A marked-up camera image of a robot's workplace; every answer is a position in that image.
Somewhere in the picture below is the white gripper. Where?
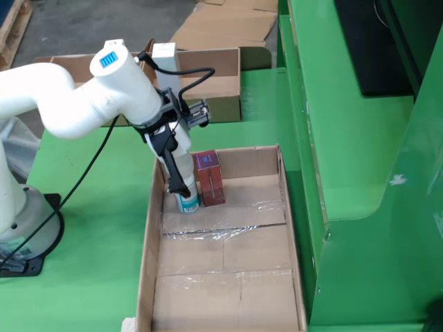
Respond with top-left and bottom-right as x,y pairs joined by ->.
133,117 -> 193,199

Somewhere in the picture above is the white bottle teal label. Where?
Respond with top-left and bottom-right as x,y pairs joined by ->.
172,151 -> 201,214

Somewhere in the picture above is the red carton box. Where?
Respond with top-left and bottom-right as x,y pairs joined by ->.
192,149 -> 226,208

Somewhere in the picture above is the divided cardboard box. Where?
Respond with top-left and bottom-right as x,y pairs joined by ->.
33,46 -> 242,127

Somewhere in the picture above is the large cardboard tray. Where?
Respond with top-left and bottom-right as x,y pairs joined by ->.
136,144 -> 309,332

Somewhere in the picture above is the flattened cardboard pile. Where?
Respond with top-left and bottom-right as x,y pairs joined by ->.
169,0 -> 278,52

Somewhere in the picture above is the tall white carton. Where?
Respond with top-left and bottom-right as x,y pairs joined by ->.
151,42 -> 183,91

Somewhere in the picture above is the clear plastic bag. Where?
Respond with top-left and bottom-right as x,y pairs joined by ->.
0,117 -> 42,183

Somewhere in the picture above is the green metal cabinet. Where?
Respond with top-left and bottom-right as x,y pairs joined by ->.
276,0 -> 443,332

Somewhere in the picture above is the wooden pallet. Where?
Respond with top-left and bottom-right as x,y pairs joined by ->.
0,0 -> 34,70

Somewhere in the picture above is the short black arm cable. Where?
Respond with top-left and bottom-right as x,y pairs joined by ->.
136,50 -> 216,104

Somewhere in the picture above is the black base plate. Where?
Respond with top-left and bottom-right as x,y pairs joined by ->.
0,193 -> 65,277

